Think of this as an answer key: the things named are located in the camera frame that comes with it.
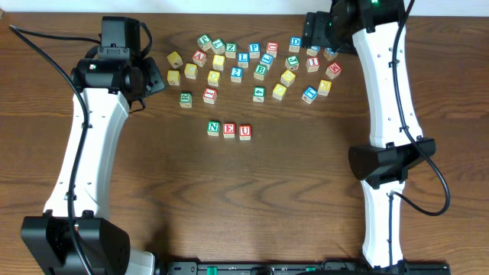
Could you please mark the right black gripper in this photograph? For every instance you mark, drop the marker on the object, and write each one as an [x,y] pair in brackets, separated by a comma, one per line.
[315,28]

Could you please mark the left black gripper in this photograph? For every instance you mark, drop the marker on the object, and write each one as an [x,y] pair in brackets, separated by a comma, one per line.
[153,81]

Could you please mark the red i block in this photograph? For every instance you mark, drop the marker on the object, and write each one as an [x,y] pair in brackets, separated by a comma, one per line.
[210,95]
[312,64]

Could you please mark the green R block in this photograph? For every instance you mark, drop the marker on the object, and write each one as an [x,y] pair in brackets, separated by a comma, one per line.
[186,100]

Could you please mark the green N block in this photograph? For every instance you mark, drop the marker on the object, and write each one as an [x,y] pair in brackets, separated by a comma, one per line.
[213,128]

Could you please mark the red E block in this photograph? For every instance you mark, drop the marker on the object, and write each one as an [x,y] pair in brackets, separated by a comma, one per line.
[229,130]

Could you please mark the red U block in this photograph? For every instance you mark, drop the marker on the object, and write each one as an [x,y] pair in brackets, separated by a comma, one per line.
[245,132]

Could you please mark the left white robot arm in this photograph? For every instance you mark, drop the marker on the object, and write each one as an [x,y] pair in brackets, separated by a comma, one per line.
[74,234]

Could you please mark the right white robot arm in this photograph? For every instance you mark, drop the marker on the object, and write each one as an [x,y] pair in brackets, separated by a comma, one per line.
[375,31]

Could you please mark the yellow S block left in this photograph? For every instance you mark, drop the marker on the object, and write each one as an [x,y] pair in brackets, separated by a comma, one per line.
[173,77]

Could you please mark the yellow s block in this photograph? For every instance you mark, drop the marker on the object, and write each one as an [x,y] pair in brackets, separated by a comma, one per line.
[173,77]
[218,62]

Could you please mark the blue S block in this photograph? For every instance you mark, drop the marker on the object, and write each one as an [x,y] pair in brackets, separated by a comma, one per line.
[313,51]

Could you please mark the yellow block upper left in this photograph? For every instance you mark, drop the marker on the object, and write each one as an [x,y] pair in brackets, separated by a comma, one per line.
[175,60]

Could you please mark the yellow C block left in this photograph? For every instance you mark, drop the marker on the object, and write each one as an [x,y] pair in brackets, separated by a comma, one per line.
[191,71]

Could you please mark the green J block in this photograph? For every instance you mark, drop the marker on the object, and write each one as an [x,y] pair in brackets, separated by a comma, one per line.
[292,62]

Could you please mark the red M block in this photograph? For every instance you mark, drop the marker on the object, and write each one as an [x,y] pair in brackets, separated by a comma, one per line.
[333,70]

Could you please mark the red C block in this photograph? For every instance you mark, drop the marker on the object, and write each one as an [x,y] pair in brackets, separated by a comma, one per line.
[272,48]

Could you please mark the red A block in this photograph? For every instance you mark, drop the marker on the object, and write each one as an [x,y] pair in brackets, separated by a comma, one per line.
[200,58]

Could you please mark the yellow K block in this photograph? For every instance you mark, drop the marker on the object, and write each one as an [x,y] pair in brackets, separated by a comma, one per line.
[324,87]

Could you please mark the yellow G block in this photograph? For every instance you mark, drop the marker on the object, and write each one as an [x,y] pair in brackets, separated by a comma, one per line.
[288,78]

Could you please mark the yellow O block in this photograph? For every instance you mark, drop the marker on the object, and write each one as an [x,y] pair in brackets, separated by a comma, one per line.
[214,78]

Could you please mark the blue T block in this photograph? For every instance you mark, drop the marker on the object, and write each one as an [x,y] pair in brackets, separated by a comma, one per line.
[309,95]

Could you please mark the green F block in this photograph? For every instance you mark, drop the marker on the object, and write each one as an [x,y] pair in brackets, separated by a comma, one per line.
[204,42]

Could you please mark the blue P block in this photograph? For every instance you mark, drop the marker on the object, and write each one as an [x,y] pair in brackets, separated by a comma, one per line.
[254,50]

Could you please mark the green B block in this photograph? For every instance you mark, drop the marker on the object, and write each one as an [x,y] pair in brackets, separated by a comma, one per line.
[260,72]

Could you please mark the yellow block centre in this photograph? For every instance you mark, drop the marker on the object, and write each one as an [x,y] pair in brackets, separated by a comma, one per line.
[279,91]

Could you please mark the green L block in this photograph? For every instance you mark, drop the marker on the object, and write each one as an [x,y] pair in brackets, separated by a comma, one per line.
[218,46]

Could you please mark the blue L block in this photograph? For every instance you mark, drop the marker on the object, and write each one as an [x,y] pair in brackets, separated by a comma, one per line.
[243,60]

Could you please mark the blue 2 block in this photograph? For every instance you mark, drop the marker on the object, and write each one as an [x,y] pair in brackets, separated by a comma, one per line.
[236,74]

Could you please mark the green Z block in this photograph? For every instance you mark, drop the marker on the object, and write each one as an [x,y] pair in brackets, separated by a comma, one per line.
[231,50]

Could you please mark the green 4 block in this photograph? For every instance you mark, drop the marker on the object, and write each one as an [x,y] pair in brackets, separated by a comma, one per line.
[259,94]

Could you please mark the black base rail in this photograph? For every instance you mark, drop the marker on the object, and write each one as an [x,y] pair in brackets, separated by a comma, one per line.
[267,268]

